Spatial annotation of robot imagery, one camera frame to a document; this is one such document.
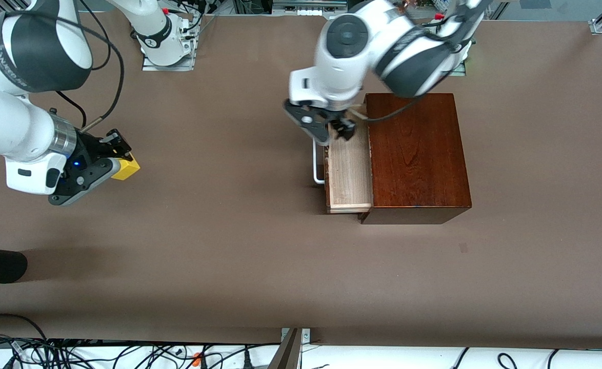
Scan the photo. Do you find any yellow block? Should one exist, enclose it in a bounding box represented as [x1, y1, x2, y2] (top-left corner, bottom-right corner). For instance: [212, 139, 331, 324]
[111, 153, 142, 181]

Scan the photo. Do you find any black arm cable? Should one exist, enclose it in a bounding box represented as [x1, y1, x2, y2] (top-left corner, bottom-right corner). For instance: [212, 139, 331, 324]
[351, 96, 426, 123]
[55, 91, 88, 129]

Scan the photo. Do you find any metal corner bracket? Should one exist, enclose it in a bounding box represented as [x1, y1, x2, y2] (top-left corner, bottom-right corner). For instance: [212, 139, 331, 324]
[280, 328, 312, 345]

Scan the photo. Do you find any grey power strip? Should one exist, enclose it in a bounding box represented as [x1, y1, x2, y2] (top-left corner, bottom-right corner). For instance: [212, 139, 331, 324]
[272, 0, 349, 16]

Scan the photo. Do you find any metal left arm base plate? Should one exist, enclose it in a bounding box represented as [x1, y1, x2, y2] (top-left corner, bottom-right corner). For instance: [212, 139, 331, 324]
[449, 50, 467, 77]

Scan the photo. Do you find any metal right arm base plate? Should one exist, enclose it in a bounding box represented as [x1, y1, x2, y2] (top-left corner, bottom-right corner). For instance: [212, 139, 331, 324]
[142, 15, 195, 72]

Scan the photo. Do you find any dark brown wooden cabinet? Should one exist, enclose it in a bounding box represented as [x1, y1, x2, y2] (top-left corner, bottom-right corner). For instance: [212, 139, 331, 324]
[359, 93, 473, 225]

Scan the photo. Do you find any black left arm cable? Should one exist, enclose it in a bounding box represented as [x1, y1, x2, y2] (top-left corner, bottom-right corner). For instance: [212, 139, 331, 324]
[351, 96, 426, 123]

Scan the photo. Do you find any black cable with metal plug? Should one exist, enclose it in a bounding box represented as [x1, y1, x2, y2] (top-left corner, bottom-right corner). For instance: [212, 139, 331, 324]
[24, 10, 126, 135]

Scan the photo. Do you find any dark metal post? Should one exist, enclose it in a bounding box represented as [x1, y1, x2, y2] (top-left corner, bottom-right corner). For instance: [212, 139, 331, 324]
[267, 328, 302, 369]

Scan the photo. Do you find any wooden drawer with white handle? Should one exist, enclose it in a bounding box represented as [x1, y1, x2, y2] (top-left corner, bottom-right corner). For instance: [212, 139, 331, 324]
[312, 122, 374, 215]

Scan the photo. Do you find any black looped cable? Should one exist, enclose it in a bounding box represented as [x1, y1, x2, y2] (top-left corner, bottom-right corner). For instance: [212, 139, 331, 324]
[77, 0, 112, 71]

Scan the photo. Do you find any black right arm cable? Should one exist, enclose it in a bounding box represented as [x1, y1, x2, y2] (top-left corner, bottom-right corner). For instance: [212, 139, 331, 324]
[55, 91, 88, 129]

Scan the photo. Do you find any tangle of black cables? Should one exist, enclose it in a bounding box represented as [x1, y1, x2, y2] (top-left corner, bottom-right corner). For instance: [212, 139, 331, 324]
[0, 313, 281, 369]

